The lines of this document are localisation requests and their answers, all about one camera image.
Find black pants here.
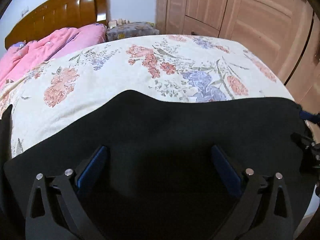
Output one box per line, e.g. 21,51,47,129
1,90,311,239

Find wooden wardrobe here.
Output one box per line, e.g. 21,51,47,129
156,0,319,112

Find floral cream bedspread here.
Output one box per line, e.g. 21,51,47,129
1,35,291,157

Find pink quilt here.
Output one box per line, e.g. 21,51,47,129
1,23,107,87

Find nightstand with floral cover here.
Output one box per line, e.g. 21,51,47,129
106,22,160,42

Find wooden headboard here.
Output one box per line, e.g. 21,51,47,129
4,0,108,49

